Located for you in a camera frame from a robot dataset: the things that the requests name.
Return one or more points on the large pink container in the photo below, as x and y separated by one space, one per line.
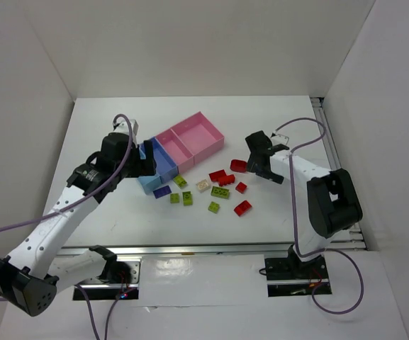
200 136

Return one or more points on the red curved lego brick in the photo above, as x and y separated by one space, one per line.
242 208

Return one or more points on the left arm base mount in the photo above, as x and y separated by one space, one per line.
119 280

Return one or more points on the light blue container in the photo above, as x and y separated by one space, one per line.
149 183

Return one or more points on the front aluminium rail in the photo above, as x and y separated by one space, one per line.
207 249

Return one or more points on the aluminium rail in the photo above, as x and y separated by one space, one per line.
328 142
207 249

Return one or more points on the green curved lego upside-down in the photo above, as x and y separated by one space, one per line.
187 198

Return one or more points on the right side aluminium rail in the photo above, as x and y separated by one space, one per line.
328 142

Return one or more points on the red 2x4 lego brick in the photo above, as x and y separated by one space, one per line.
214 176

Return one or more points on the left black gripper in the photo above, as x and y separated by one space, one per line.
147 158

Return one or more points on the green lego near blue box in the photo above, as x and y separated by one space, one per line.
180 181

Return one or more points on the red lego with side studs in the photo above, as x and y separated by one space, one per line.
226 180

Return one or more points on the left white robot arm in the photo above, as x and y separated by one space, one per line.
30 275

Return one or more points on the narrow pink container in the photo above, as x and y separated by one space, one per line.
177 150

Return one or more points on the green 2x2 lego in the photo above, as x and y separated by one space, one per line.
174 198
214 207

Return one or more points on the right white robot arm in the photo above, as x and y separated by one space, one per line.
332 200

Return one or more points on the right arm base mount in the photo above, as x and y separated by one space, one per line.
287 279

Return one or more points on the purple 2x4 lego brick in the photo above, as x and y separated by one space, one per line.
162 191

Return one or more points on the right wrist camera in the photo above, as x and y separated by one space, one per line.
279 139

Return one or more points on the white lego brick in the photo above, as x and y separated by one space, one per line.
203 185

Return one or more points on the dark blue container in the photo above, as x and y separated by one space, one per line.
165 166

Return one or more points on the small red lego brick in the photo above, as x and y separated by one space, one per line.
241 187

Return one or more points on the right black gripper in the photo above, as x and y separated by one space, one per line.
261 164

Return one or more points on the green 2x4 lego brick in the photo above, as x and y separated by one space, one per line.
219 192

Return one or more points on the red curved decorated lego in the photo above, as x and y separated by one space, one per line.
239 166

